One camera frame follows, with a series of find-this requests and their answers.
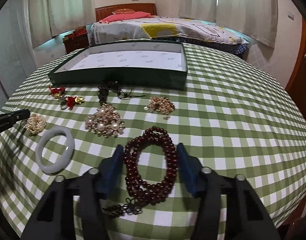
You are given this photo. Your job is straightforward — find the orange small pillow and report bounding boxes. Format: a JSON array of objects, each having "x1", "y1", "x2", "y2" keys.
[{"x1": 112, "y1": 8, "x2": 135, "y2": 15}]

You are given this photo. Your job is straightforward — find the small pearl bracelet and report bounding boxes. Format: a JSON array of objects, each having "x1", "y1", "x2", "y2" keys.
[{"x1": 24, "y1": 113, "x2": 48, "y2": 136}]

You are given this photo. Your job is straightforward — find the bed with patterned sheet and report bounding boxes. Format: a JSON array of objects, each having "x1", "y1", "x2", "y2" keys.
[{"x1": 90, "y1": 16, "x2": 249, "y2": 56}]

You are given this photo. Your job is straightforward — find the left white curtain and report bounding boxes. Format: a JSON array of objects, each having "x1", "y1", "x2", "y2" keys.
[{"x1": 28, "y1": 0, "x2": 96, "y2": 48}]

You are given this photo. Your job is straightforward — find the white curtain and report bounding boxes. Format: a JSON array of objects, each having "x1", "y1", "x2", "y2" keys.
[
  {"x1": 28, "y1": 0, "x2": 96, "y2": 48},
  {"x1": 177, "y1": 0, "x2": 279, "y2": 49}
]

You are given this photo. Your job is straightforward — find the red knot gold charm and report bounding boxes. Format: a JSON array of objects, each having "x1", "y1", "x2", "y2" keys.
[{"x1": 48, "y1": 86, "x2": 66, "y2": 99}]

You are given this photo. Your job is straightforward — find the white jade bangle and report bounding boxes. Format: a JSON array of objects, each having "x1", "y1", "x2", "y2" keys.
[{"x1": 35, "y1": 126, "x2": 75, "y2": 174}]

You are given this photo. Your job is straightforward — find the green jewelry tray box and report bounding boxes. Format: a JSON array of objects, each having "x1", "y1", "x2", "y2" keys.
[{"x1": 48, "y1": 39, "x2": 188, "y2": 90}]

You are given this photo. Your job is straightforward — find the dark wooden nightstand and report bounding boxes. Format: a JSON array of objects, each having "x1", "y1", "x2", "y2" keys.
[{"x1": 62, "y1": 34, "x2": 90, "y2": 54}]

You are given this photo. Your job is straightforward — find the gold bead chain pile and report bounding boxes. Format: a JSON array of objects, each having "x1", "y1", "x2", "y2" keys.
[{"x1": 143, "y1": 96, "x2": 176, "y2": 120}]

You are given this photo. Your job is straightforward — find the right white curtain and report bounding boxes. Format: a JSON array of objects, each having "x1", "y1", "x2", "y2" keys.
[{"x1": 177, "y1": 0, "x2": 279, "y2": 49}]

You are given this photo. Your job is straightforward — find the glass wardrobe door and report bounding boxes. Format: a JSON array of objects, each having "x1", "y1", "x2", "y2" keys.
[{"x1": 0, "y1": 0, "x2": 36, "y2": 110}]

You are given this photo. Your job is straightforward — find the dark red bead necklace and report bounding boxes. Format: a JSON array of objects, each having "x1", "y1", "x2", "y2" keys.
[{"x1": 102, "y1": 126, "x2": 179, "y2": 218}]

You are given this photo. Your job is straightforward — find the large pearl gold brooch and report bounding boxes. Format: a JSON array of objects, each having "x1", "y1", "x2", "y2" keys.
[{"x1": 85, "y1": 103, "x2": 125, "y2": 138}]

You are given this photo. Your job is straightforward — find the green checkered tablecloth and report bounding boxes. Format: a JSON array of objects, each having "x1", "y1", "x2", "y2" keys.
[{"x1": 0, "y1": 44, "x2": 306, "y2": 239}]

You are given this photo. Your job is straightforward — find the wooden headboard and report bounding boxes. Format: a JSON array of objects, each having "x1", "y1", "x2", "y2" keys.
[{"x1": 95, "y1": 3, "x2": 157, "y2": 22}]

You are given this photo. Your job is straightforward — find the red flower gold ornament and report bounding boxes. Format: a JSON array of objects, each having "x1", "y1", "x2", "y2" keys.
[{"x1": 65, "y1": 96, "x2": 85, "y2": 110}]

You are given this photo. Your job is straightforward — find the red items on nightstand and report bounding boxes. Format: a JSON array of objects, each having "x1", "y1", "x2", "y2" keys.
[{"x1": 68, "y1": 25, "x2": 87, "y2": 38}]

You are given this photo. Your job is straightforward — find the pink pillow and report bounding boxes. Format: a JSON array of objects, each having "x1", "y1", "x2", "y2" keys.
[{"x1": 99, "y1": 11, "x2": 153, "y2": 23}]

